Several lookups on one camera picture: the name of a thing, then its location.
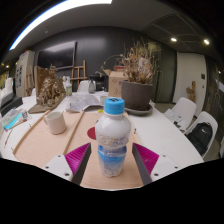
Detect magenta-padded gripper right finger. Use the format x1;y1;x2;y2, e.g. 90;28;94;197
131;142;183;186

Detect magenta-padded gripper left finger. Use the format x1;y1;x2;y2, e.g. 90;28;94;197
42;142;92;186

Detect blue-capped plastic drink bottle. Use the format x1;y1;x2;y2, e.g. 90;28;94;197
94;97;132;178

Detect flat round red coaster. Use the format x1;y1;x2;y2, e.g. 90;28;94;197
86;126;98;141

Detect white ceramic mug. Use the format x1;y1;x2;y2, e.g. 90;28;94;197
43;110;68;136

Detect grey round plant saucer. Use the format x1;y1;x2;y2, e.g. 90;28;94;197
123;103;154;117

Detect black backpack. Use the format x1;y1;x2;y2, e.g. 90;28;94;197
186;122;214;156

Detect white chair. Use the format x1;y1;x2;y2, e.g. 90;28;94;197
163;96;198;129
77;79;91;94
184;110;219;158

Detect dry plant in grey pot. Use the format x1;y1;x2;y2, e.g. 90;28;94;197
118;38;159;113

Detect green-labelled spray bottle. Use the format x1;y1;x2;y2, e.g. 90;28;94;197
65;76;73;98

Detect colourful painted picture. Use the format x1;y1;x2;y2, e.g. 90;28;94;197
1;108;31;132

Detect golden sculpture on wooden base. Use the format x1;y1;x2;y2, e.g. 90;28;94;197
28;64;67;114

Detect wooden figure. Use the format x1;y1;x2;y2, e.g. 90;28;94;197
185;80;198;104

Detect brown cardboard box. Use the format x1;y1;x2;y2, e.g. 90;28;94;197
103;68;129;98

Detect wooden easel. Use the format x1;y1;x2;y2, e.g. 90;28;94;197
70;59;88;91

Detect black flat boxes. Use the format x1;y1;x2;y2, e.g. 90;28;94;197
0;92;24;116

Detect red box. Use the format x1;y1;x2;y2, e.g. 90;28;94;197
114;65;129;72

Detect white cabinet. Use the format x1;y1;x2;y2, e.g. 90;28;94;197
14;49;36;98

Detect long ceiling light strip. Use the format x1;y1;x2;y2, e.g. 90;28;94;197
9;0;114;51

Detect black wall screen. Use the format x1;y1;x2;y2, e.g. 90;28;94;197
36;40;78;70

